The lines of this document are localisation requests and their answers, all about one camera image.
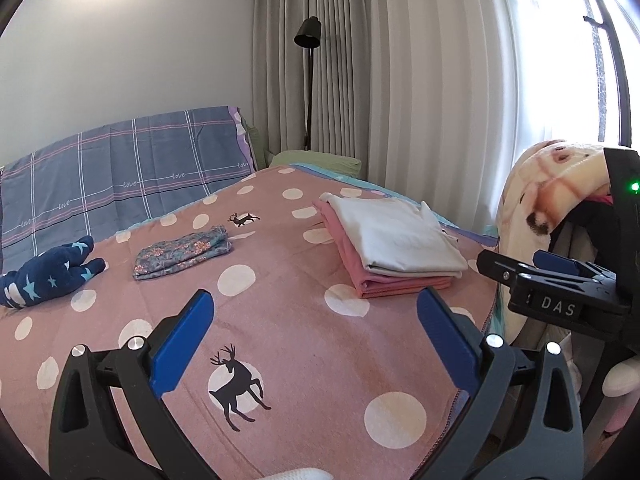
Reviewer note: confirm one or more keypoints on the green pillow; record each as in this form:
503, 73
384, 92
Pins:
320, 162

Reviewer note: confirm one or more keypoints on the grey pleated curtain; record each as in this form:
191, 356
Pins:
425, 85

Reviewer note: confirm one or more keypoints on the cream fleece printed blanket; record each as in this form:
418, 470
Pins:
525, 185

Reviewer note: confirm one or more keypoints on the teal floral folded cloth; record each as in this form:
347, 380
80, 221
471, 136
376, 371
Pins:
180, 255

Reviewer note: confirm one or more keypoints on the black window frame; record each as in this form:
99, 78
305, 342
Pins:
617, 75

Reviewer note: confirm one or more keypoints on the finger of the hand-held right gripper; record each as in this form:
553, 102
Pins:
555, 261
500, 267

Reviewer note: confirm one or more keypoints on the blue plaid pillow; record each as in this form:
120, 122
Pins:
125, 160

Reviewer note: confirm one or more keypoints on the pink polka-dot deer blanket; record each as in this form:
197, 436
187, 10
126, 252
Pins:
300, 335

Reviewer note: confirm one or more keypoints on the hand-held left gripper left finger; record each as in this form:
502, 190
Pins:
182, 345

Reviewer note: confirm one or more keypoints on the pink folded cloth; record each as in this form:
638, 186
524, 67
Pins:
385, 285

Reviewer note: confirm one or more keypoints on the black floor lamp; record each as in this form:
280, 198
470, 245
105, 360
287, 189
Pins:
307, 35

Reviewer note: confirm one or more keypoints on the navy star plush toy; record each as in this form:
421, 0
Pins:
45, 275

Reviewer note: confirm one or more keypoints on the light green t-shirt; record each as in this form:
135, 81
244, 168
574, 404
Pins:
400, 240

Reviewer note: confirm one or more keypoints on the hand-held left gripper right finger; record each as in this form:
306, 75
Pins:
447, 340

